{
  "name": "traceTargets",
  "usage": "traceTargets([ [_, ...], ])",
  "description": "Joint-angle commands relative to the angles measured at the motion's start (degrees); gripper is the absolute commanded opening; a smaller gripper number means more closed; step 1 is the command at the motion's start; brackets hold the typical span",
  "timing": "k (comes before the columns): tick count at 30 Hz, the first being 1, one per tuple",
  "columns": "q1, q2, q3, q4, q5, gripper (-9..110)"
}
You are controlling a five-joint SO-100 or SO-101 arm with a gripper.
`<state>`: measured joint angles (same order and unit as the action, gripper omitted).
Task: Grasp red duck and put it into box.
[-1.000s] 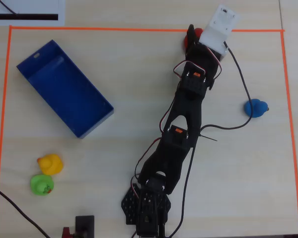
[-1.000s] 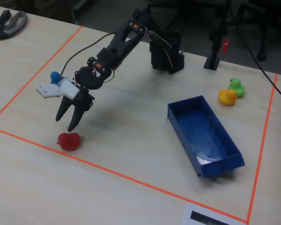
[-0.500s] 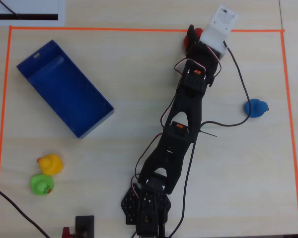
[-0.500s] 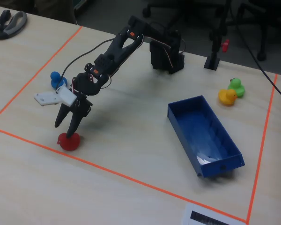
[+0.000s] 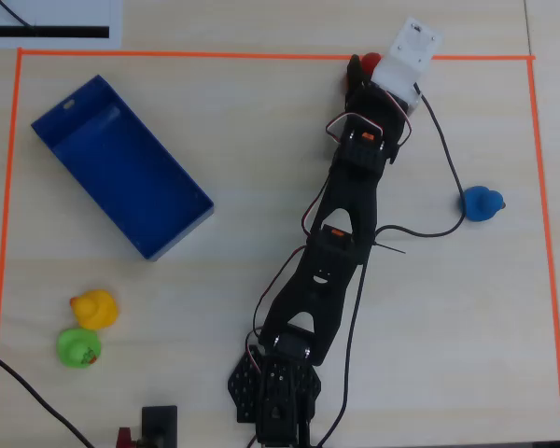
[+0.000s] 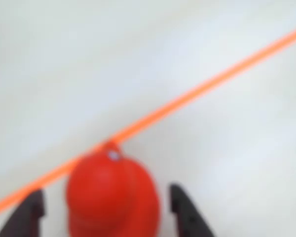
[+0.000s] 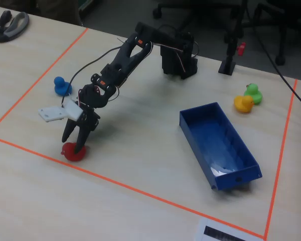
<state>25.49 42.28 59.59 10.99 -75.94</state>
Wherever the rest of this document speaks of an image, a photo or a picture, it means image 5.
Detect orange tape outline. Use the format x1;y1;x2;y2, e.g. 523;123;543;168
0;47;560;442

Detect green rubber duck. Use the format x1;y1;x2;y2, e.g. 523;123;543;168
55;327;103;370

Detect thin black cable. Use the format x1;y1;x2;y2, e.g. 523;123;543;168
0;0;36;30

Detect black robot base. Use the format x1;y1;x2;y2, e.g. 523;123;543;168
227;347;324;448

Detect black camera stand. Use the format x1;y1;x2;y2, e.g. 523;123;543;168
140;404;179;448

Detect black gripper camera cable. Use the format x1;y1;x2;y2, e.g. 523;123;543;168
315;82;467;447

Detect blue plastic box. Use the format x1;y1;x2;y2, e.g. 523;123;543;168
30;74;216;262

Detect blue rubber duck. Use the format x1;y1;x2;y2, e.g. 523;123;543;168
458;185;507;223

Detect white gripper camera mount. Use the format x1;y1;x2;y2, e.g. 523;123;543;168
370;17;445;116

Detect long black cable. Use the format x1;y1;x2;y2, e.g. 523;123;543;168
0;343;97;448

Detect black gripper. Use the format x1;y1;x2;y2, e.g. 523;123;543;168
345;53;413;126

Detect yellow rubber duck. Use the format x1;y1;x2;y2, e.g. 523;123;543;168
69;288;119;331

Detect white paper black bar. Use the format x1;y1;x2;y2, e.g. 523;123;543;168
0;0;123;49

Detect red rubber duck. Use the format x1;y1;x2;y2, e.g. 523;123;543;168
360;51;383;75

